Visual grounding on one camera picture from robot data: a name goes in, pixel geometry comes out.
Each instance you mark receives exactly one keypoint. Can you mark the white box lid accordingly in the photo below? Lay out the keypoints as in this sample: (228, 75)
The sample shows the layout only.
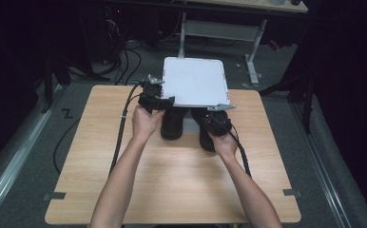
(194, 82)

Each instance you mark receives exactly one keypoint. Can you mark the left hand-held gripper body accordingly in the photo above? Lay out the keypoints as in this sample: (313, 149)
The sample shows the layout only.
(151, 95)

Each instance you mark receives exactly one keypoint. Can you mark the person's left hand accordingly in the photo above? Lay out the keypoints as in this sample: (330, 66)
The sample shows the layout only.
(145, 125)

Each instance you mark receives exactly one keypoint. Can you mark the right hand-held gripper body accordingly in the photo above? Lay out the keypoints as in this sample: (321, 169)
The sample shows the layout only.
(218, 125)

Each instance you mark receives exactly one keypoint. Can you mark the black metal stand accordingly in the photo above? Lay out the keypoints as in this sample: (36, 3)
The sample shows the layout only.
(305, 98)
(50, 82)

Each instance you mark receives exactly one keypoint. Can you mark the person's right hand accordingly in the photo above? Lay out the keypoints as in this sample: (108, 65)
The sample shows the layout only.
(226, 147)

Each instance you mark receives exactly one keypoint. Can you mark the desk with grey metal frame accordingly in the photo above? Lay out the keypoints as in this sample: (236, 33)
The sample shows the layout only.
(219, 30)

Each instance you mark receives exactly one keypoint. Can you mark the black zigzag floor tape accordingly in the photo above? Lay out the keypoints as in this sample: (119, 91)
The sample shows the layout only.
(67, 113)

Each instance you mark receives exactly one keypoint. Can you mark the grey metal floor rail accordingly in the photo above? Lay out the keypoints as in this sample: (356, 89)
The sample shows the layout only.
(324, 171)
(16, 158)

